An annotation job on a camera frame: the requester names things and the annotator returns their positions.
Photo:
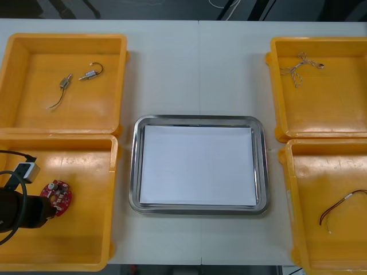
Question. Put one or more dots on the yellow-orange plastic bin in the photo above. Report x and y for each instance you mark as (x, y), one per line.
(321, 114)
(80, 235)
(34, 120)
(329, 252)

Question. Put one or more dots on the round red circuit board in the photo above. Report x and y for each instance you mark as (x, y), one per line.
(65, 194)

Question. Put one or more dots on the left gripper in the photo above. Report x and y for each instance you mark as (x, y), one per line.
(31, 212)

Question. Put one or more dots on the white paper sheet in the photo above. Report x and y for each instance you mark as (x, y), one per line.
(198, 166)

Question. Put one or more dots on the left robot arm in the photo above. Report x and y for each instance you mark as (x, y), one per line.
(27, 172)

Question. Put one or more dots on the steel tray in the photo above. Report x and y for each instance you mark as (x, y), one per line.
(134, 172)

